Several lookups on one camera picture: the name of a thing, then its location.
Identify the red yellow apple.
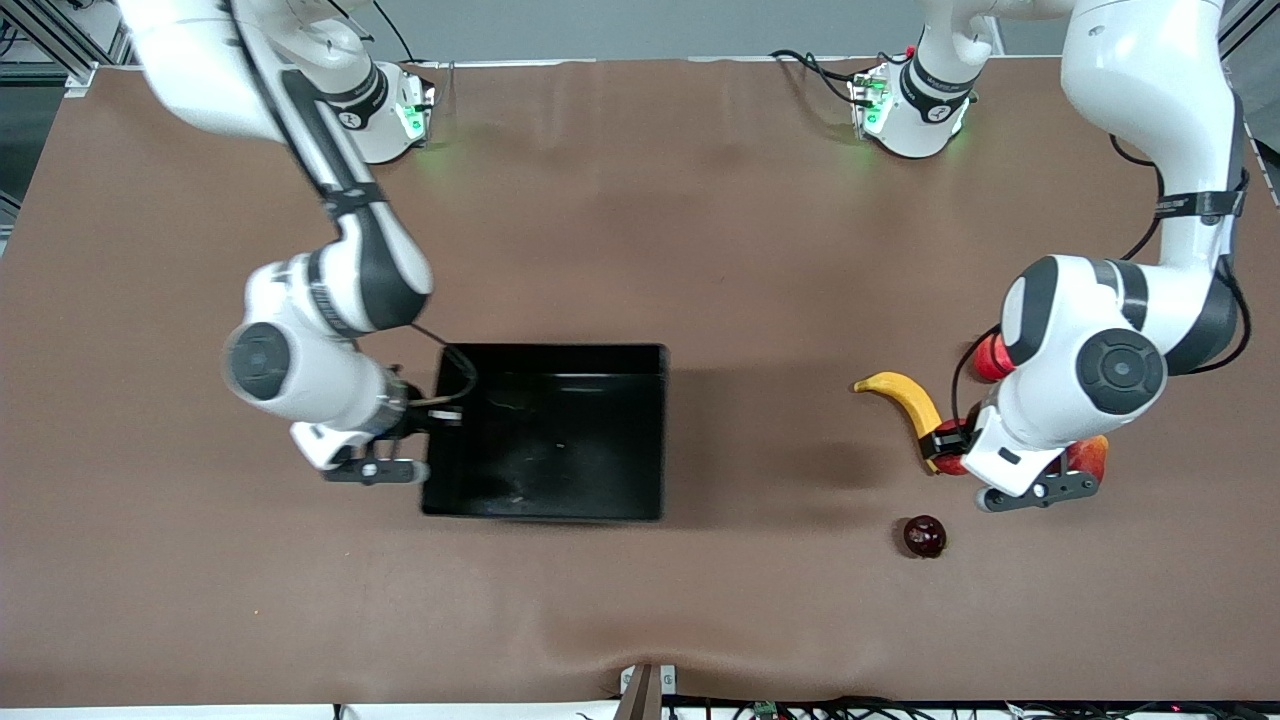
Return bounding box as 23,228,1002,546
934,418,979,477

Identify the yellow banana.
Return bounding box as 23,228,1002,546
853,371,945,475

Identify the black plastic box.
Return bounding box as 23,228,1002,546
420,343,669,523

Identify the red orange mango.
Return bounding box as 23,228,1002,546
1060,434,1110,488

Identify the red pomegranate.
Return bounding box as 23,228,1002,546
974,334,1013,384

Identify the dark purple plum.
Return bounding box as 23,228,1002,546
903,515,948,560

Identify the brown table mat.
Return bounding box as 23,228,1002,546
0,57,1280,707

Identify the grey table edge bracket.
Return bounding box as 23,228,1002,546
615,663,679,720

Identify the black right base cable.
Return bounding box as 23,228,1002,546
375,0,419,65

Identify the black base cable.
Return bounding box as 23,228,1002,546
375,0,419,65
769,48,863,107

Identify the black left base cable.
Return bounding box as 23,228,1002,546
769,48,863,107

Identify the aluminium frame profile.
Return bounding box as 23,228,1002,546
1220,0,1280,63
0,0,133,83

